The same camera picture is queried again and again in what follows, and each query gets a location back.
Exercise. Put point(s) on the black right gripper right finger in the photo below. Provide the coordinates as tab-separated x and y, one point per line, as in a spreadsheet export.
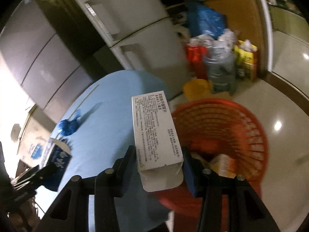
246	210

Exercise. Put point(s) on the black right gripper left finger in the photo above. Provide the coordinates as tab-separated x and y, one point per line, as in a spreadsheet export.
69	211

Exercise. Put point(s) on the dark blue carton box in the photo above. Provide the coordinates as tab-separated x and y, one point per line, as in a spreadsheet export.
59	154

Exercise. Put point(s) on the white medicine box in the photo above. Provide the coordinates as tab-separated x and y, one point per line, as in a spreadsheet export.
158	150

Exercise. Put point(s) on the blue crumpled plastic bag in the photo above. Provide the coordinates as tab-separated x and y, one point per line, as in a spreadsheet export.
70	125

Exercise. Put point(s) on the red mesh waste basket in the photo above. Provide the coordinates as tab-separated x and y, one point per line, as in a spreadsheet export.
213	126

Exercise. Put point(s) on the blue tablecloth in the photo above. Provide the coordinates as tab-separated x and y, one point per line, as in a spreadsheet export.
104	136

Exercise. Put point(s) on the long white stick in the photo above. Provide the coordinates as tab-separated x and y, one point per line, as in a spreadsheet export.
85	99

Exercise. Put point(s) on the yellow plastic bucket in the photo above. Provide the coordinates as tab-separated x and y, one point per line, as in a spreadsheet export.
196	89

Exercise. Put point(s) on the grey multi-drawer refrigerator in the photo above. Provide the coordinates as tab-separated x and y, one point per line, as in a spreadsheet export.
41	62

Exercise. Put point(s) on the large clear water jug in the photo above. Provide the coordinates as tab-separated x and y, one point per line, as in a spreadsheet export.
221	70

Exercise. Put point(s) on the yellow printed bag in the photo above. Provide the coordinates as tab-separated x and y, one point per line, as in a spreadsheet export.
246	60

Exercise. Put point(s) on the red shopping bag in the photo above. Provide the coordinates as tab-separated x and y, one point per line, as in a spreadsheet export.
195	56

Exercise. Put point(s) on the white plastic bags pile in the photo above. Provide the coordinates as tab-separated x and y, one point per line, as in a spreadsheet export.
215	48

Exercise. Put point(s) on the wooden cabinet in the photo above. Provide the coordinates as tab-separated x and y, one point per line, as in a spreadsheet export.
243	17

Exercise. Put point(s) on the silver two-door refrigerator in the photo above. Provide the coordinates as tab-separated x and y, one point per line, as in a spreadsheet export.
142	36

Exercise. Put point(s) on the large blue bag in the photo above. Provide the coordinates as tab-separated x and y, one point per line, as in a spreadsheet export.
204	20

